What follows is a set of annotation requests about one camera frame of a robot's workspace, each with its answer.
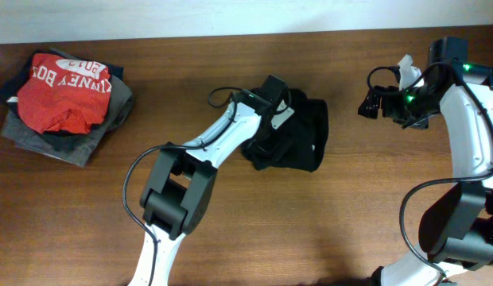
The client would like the grey folded garment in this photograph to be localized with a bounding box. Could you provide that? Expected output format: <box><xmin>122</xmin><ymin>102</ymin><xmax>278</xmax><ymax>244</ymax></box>
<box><xmin>1</xmin><ymin>64</ymin><xmax>134</xmax><ymax>167</ymax></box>

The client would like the black polo shirt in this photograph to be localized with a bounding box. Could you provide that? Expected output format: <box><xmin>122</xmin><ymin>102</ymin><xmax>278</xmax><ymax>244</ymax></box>
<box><xmin>241</xmin><ymin>88</ymin><xmax>329</xmax><ymax>172</ymax></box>

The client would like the dark navy folded garment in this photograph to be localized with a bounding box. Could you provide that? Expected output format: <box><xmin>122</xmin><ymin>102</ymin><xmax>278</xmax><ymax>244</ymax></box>
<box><xmin>0</xmin><ymin>49</ymin><xmax>125</xmax><ymax>152</ymax></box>

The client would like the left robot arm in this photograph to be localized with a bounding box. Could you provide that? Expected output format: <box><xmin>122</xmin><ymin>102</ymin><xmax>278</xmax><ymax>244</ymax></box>
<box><xmin>125</xmin><ymin>75</ymin><xmax>292</xmax><ymax>285</ymax></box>

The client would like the red printed t-shirt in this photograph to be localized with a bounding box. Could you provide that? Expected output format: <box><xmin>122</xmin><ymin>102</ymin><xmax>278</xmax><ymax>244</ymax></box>
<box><xmin>17</xmin><ymin>53</ymin><xmax>112</xmax><ymax>134</ymax></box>

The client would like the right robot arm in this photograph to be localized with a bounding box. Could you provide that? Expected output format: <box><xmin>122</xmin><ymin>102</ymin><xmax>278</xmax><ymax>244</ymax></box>
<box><xmin>358</xmin><ymin>37</ymin><xmax>493</xmax><ymax>285</ymax></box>

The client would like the right black cable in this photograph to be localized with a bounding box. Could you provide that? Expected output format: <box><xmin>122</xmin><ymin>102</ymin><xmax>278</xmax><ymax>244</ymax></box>
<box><xmin>366</xmin><ymin>61</ymin><xmax>493</xmax><ymax>279</ymax></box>

